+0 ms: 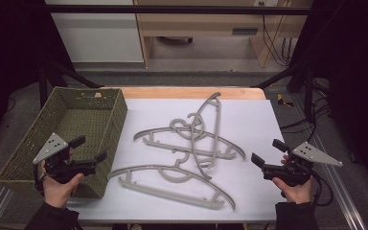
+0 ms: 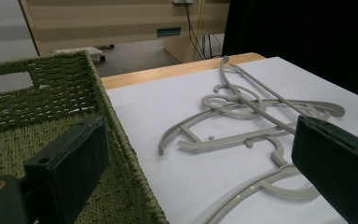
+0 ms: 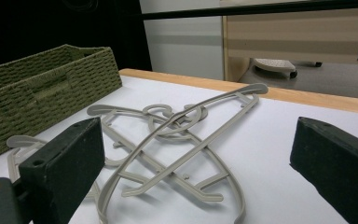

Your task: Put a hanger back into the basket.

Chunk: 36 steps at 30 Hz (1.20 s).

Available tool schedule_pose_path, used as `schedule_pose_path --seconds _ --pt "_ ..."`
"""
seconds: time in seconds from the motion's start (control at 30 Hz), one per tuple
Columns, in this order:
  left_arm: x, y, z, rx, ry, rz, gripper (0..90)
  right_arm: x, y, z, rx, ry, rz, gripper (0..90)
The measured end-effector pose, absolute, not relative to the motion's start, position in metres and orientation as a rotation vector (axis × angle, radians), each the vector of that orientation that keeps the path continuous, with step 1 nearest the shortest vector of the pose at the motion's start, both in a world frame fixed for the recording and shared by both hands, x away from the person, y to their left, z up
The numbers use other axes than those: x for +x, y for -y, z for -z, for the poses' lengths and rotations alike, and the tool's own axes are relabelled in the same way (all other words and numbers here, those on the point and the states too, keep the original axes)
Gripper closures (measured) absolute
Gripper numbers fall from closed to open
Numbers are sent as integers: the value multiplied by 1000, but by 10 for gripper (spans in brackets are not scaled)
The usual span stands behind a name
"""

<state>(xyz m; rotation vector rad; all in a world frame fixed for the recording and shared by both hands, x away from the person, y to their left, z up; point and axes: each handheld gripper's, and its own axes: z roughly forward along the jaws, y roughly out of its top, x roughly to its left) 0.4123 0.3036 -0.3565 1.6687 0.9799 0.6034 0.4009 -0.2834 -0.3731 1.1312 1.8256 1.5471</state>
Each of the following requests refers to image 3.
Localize black metal bar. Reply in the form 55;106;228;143
141;0;358;21

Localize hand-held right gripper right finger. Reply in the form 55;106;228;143
289;117;358;224

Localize black curtain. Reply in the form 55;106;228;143
0;0;153;71

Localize white wire rack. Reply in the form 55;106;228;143
96;82;269;224

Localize light wooden cabinet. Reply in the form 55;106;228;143
222;7;358;83

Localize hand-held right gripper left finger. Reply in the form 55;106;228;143
18;117;105;224

